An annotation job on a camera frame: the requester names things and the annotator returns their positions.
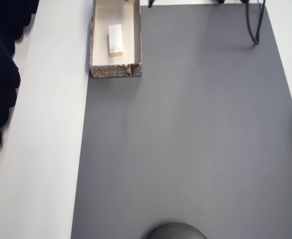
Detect white rectangular block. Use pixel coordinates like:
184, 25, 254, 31
107, 24, 124, 58

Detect patterned open cardboard box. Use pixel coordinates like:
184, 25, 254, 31
89, 0, 143, 79

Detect grey table mat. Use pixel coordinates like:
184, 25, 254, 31
70, 3, 292, 239

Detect black round dome object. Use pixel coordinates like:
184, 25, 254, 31
145, 222, 208, 239

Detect thick black camera cable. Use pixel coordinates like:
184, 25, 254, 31
245, 0, 266, 46

